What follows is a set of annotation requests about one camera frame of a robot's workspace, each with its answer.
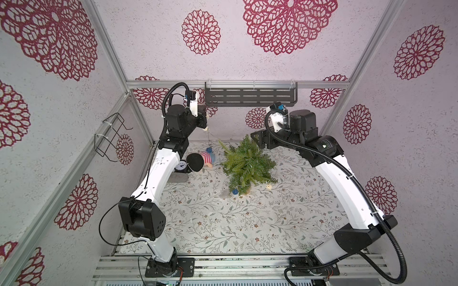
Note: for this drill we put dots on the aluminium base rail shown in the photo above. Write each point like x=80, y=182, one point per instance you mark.
x=234, y=270

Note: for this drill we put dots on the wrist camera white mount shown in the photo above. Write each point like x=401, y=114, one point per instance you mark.
x=279, y=119
x=192, y=98

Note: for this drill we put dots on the grey slotted wall shelf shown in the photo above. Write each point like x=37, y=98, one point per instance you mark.
x=237, y=96

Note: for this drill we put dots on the black alarm clock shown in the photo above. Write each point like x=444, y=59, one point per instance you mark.
x=182, y=167

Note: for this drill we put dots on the small green christmas tree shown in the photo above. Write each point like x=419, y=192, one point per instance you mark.
x=247, y=166

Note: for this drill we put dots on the grey fabric glasses case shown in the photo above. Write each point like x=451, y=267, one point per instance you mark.
x=177, y=178

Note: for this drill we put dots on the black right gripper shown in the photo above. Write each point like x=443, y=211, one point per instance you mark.
x=260, y=136

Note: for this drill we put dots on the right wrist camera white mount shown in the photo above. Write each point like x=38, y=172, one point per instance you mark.
x=279, y=119

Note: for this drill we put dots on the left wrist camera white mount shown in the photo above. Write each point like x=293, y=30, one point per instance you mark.
x=192, y=98

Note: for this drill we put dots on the black wire wall basket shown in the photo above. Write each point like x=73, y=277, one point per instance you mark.
x=114, y=143

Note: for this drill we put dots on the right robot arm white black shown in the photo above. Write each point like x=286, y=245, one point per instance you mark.
x=367, y=222

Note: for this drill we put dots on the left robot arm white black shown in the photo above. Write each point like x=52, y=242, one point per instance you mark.
x=140, y=213

